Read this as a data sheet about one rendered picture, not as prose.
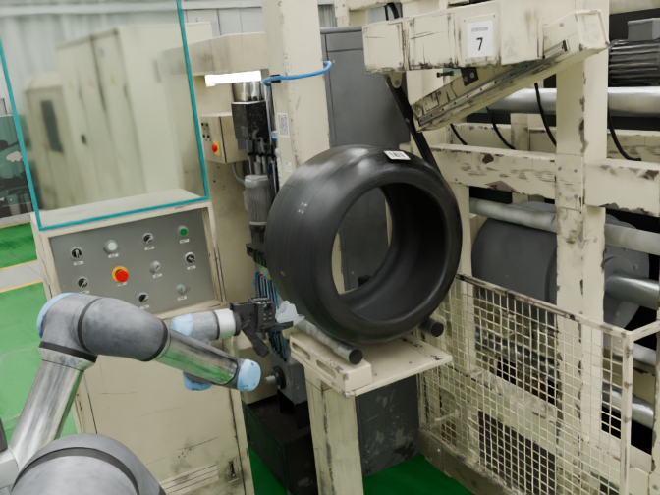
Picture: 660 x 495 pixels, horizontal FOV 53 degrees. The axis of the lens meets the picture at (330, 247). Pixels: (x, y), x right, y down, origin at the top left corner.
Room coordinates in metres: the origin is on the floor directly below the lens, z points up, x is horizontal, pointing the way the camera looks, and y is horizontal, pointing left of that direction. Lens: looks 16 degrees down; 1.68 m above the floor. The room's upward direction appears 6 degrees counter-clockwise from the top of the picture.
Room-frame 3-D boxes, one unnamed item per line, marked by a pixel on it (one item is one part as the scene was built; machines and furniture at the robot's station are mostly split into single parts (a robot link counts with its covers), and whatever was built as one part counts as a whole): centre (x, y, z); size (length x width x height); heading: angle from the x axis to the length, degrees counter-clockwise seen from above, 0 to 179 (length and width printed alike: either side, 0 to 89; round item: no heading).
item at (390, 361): (1.87, -0.09, 0.80); 0.37 x 0.36 x 0.02; 117
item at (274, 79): (2.09, 0.05, 1.66); 0.19 x 0.19 x 0.06; 27
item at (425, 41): (1.90, -0.41, 1.71); 0.61 x 0.25 x 0.15; 27
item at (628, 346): (1.82, -0.48, 0.65); 0.90 x 0.02 x 0.70; 27
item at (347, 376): (1.81, 0.04, 0.84); 0.36 x 0.09 x 0.06; 27
